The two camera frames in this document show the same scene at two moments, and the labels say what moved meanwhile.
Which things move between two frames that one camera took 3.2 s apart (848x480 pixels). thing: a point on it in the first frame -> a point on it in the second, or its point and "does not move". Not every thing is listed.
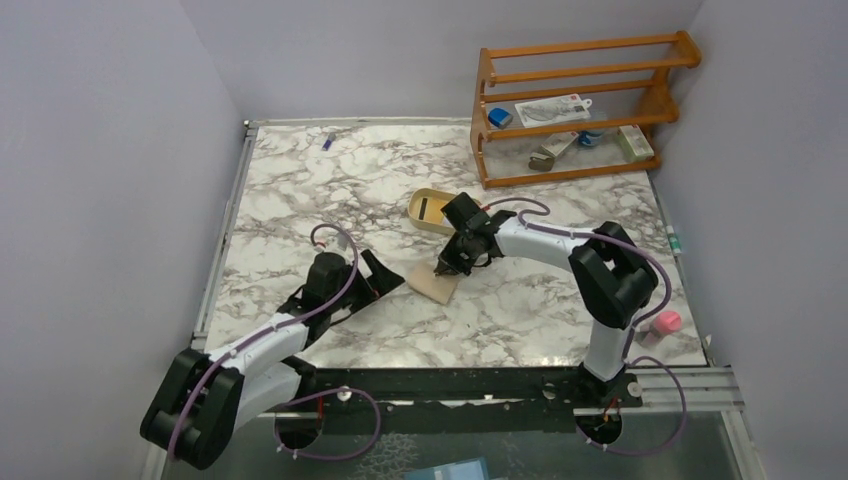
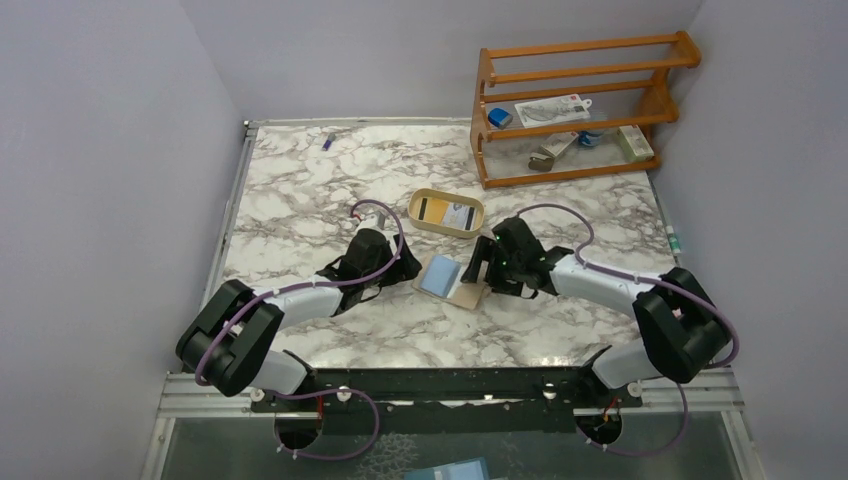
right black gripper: (446, 253) -> (485, 250)
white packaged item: (552, 110) does not move
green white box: (633, 142) does not move
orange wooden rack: (574, 111) does not move
